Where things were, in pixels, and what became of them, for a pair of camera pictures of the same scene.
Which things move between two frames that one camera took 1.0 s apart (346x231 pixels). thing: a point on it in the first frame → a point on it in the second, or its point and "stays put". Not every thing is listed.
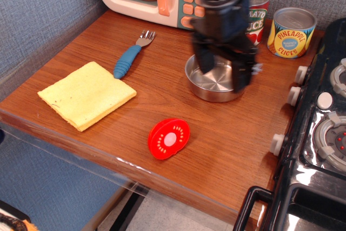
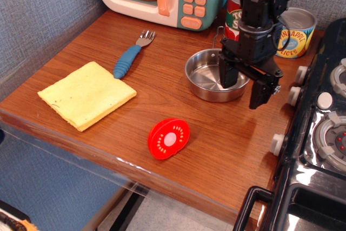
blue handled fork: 129,57 stays put
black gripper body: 221,20 → 252,53
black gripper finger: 205,58 → 228,72
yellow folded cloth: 86,94 stays put
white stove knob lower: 276,144 stays put
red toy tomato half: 168,137 stays put
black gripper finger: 241,73 → 262,91
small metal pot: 215,85 stays put
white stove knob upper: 300,74 stays put
